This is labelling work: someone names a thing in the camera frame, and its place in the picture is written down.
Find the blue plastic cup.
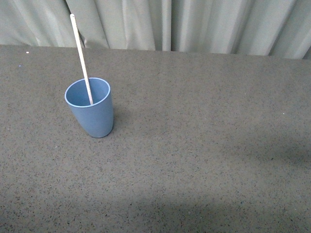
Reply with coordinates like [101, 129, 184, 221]
[65, 78, 114, 138]

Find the white curtain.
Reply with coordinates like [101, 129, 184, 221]
[0, 0, 311, 59]

